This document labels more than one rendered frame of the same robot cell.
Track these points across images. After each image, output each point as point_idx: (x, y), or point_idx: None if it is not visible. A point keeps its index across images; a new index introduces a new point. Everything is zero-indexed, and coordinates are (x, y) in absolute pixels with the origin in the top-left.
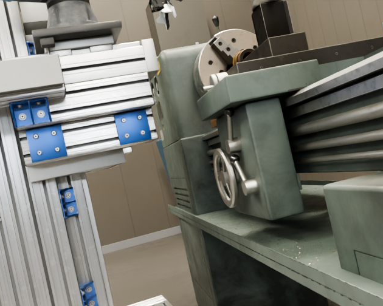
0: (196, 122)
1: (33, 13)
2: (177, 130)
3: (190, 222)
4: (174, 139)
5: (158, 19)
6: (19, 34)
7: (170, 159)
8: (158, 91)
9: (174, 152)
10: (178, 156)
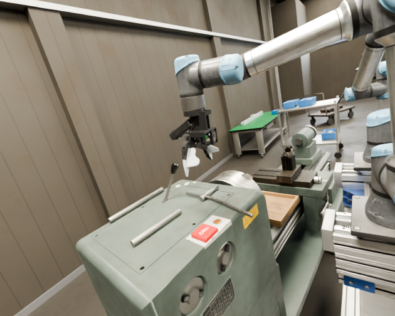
0: None
1: None
2: (275, 260)
3: (299, 315)
4: (263, 286)
5: (197, 160)
6: None
7: None
8: (225, 267)
9: (258, 311)
10: (268, 298)
